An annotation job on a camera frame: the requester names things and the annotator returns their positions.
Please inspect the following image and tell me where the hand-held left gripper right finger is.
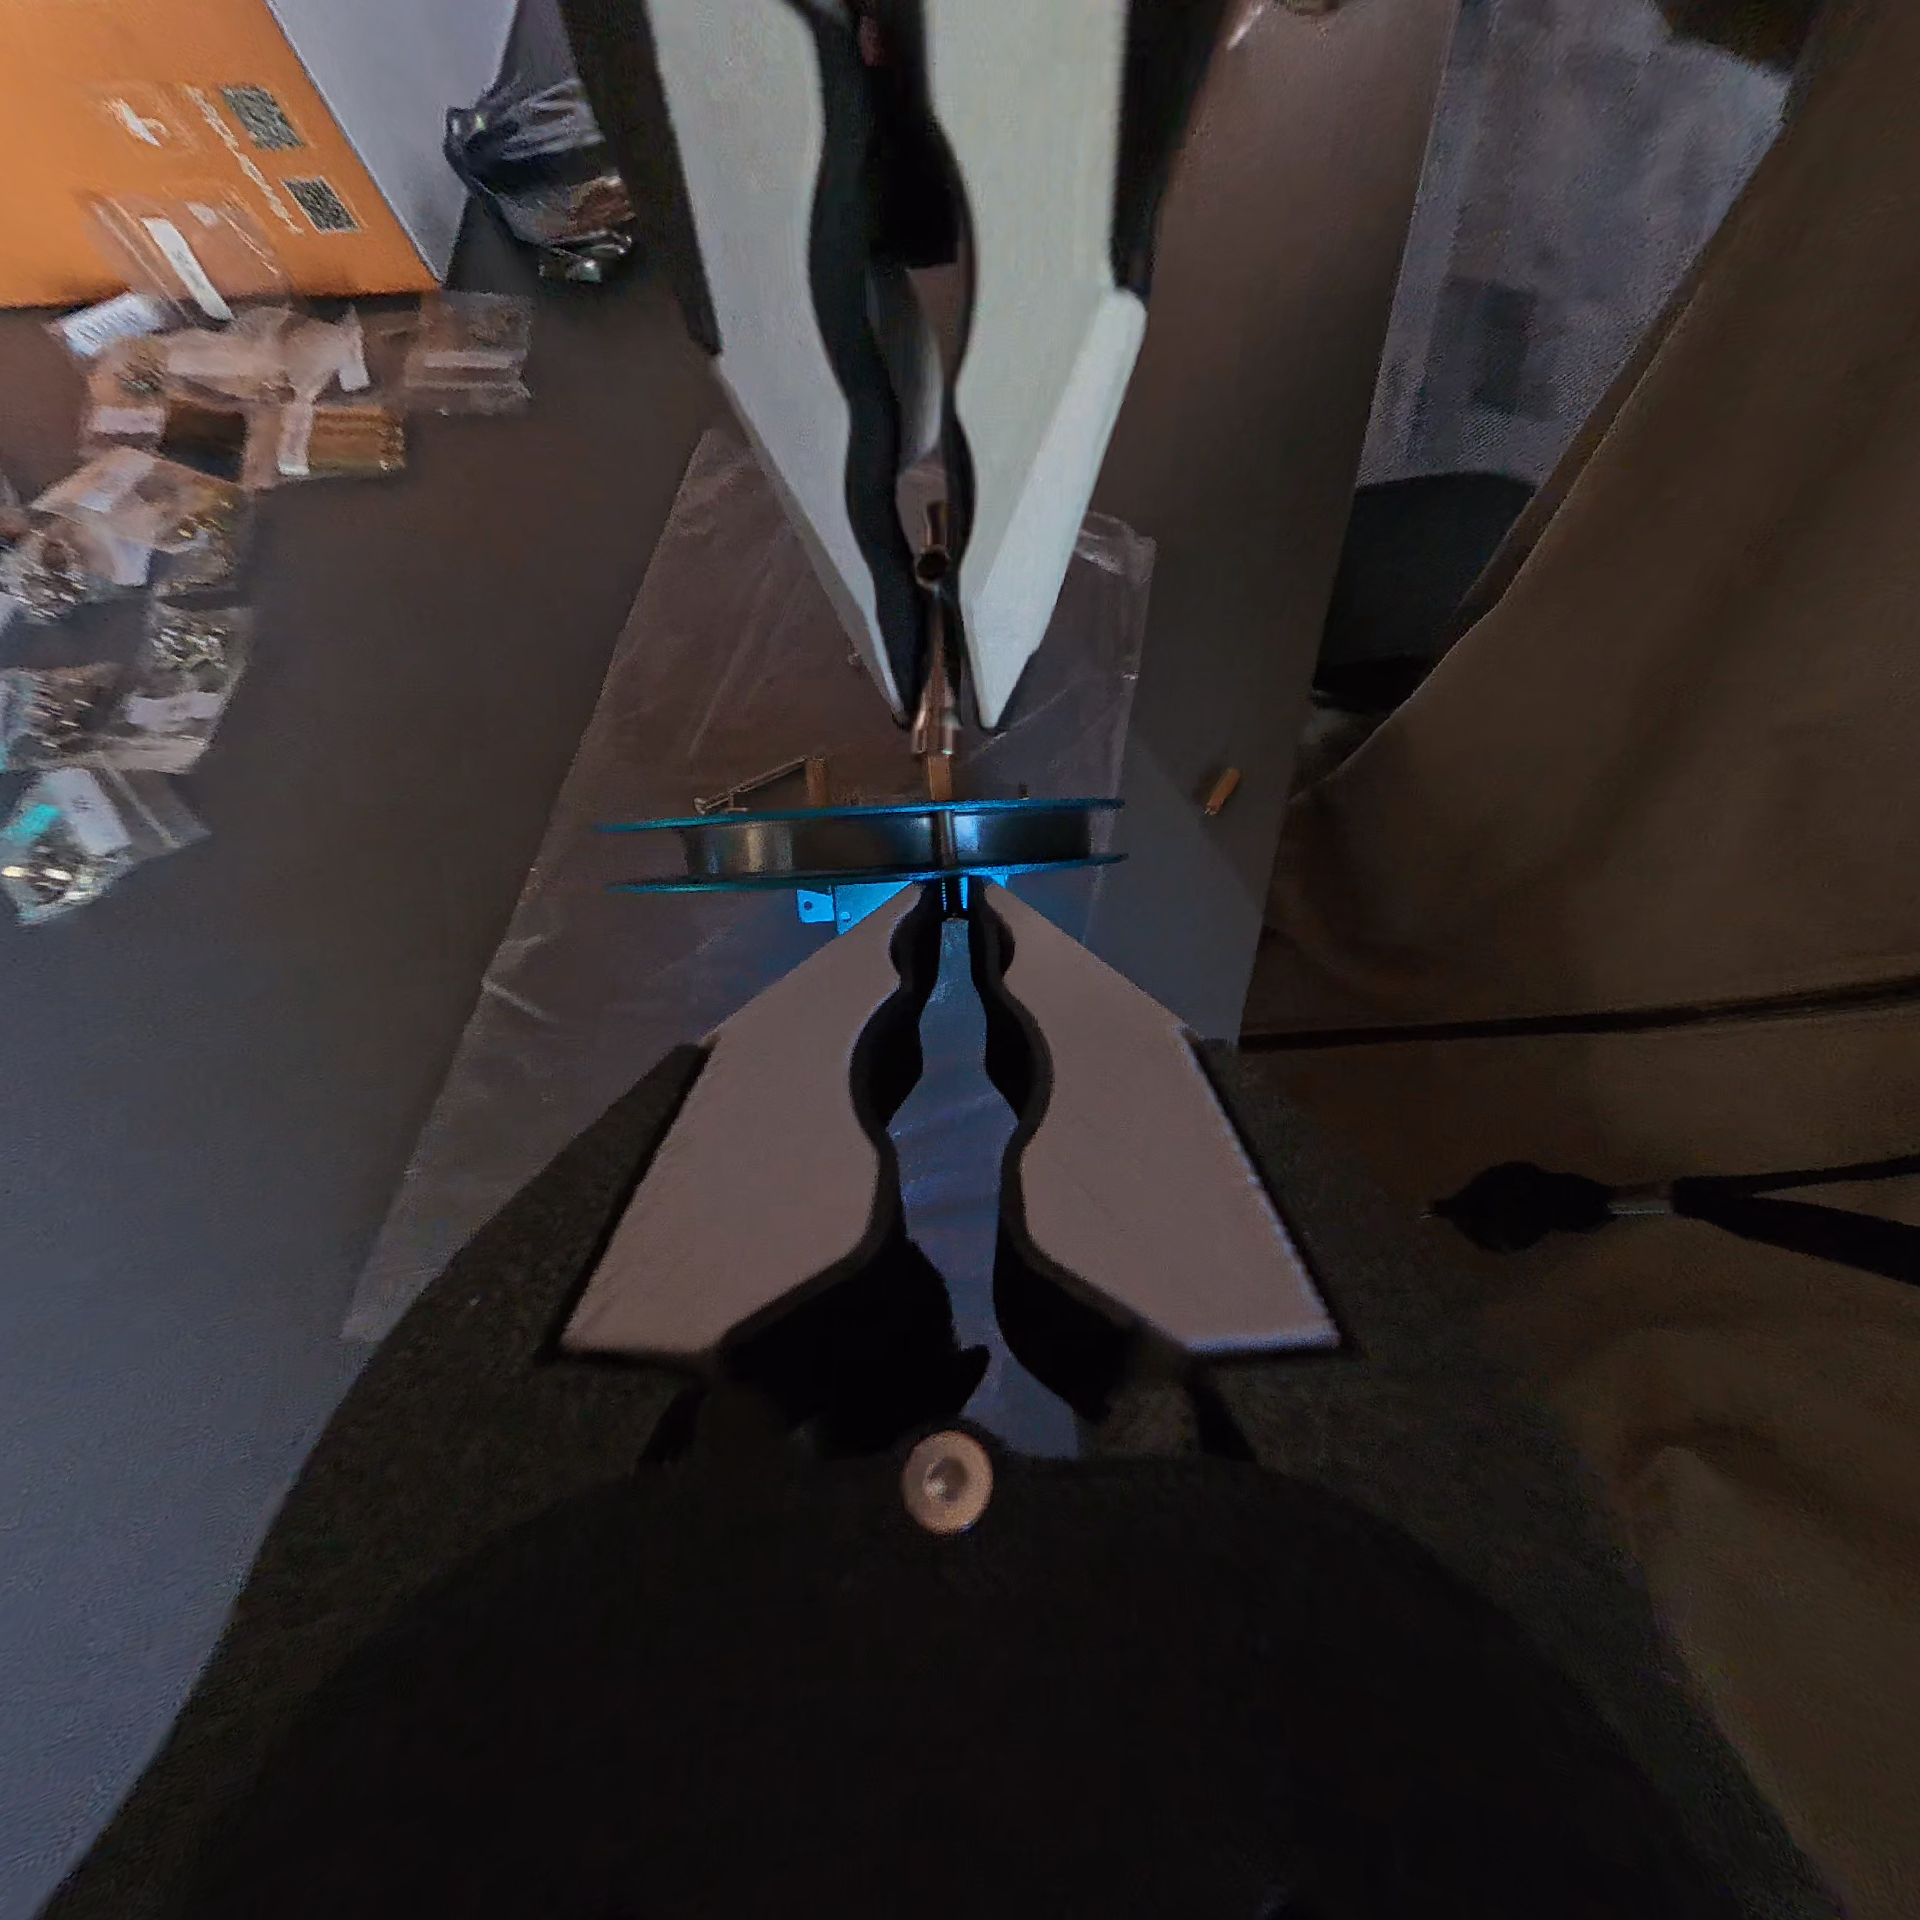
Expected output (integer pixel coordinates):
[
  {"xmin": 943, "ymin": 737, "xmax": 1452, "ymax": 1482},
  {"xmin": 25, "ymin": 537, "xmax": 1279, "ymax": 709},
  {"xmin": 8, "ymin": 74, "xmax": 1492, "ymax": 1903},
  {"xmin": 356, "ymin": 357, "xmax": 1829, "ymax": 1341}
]
[{"xmin": 970, "ymin": 882, "xmax": 1341, "ymax": 1354}]

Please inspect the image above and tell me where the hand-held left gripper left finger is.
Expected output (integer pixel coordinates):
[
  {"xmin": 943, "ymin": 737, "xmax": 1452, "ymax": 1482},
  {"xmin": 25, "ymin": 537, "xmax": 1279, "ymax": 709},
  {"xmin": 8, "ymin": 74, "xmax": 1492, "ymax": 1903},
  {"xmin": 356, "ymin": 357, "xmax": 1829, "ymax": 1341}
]
[{"xmin": 558, "ymin": 882, "xmax": 939, "ymax": 1363}]

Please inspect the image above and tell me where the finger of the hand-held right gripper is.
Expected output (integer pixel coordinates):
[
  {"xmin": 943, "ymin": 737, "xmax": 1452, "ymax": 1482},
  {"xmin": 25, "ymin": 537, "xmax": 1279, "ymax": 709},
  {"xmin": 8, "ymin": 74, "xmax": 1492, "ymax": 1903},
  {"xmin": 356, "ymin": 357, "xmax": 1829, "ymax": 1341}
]
[
  {"xmin": 930, "ymin": 0, "xmax": 1152, "ymax": 732},
  {"xmin": 645, "ymin": 0, "xmax": 930, "ymax": 715}
]

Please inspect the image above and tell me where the blue metal turntable disc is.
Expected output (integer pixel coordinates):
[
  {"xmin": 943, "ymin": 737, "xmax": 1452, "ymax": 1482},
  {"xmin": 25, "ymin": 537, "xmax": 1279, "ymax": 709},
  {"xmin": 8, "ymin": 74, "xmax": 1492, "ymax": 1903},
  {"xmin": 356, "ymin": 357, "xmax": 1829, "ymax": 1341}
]
[{"xmin": 588, "ymin": 799, "xmax": 1131, "ymax": 935}]

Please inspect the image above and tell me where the black crumpled bag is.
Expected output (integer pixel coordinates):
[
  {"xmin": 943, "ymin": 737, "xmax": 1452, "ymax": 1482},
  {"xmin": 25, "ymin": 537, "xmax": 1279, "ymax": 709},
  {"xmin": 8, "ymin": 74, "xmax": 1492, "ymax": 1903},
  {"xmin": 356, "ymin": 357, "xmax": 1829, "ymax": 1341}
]
[{"xmin": 443, "ymin": 74, "xmax": 638, "ymax": 290}]

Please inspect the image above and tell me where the white paper sheet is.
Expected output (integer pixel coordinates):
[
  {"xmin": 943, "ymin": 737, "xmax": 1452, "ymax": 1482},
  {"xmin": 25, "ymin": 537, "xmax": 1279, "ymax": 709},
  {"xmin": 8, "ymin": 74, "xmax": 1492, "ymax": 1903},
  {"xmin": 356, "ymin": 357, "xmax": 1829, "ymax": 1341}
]
[{"xmin": 271, "ymin": 0, "xmax": 522, "ymax": 280}]

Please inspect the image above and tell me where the large clear plastic bag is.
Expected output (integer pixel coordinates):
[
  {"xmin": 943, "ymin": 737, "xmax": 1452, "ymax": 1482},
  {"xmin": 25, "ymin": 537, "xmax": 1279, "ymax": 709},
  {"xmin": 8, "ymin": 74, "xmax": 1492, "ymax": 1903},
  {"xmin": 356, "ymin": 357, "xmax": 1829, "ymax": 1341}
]
[{"xmin": 344, "ymin": 429, "xmax": 1162, "ymax": 1346}]

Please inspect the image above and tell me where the orange cardboard box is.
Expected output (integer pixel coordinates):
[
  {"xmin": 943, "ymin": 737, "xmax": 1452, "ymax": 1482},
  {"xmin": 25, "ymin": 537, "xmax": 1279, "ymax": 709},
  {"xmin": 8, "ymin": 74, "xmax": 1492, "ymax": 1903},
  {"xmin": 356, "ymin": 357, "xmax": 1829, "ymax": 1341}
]
[{"xmin": 0, "ymin": 0, "xmax": 441, "ymax": 312}]

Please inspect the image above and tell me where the pile of small parts bags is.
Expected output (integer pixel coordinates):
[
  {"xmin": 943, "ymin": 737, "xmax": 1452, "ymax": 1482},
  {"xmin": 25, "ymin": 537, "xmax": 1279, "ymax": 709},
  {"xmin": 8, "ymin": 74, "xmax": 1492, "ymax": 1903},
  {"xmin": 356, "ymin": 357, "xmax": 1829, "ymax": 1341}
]
[{"xmin": 0, "ymin": 292, "xmax": 540, "ymax": 928}]

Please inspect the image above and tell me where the thin black cord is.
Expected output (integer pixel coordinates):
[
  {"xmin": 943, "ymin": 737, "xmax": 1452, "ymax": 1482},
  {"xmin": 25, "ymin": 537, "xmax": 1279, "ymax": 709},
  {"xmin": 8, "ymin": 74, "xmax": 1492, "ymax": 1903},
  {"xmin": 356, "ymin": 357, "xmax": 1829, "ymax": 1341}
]
[{"xmin": 1244, "ymin": 972, "xmax": 1920, "ymax": 1052}]

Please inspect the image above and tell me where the black drawstring with toggle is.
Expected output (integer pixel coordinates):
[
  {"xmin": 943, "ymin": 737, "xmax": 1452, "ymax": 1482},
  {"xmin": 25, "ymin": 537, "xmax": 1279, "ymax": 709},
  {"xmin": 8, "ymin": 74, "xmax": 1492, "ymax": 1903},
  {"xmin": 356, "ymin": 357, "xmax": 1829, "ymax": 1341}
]
[{"xmin": 1432, "ymin": 1157, "xmax": 1920, "ymax": 1294}]

